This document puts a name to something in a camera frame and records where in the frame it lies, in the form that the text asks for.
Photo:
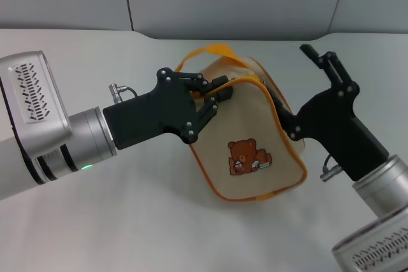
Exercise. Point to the beige bear lunch bag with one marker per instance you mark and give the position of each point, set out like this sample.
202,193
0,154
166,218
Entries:
248,132

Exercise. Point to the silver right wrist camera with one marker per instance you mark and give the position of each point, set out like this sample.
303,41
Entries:
376,249

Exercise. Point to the silver zipper pull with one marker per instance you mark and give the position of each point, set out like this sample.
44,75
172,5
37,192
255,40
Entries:
264,81

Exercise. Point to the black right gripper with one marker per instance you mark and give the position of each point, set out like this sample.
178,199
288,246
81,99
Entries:
338,125

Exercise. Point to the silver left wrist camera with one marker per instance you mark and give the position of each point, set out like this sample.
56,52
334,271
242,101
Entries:
35,100

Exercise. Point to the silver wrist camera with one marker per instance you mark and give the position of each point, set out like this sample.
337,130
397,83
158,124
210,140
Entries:
35,100
376,249

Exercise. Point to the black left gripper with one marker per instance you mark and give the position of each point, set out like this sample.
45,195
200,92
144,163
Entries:
159,112

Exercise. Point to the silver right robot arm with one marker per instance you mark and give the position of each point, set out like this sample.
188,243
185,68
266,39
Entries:
385,186

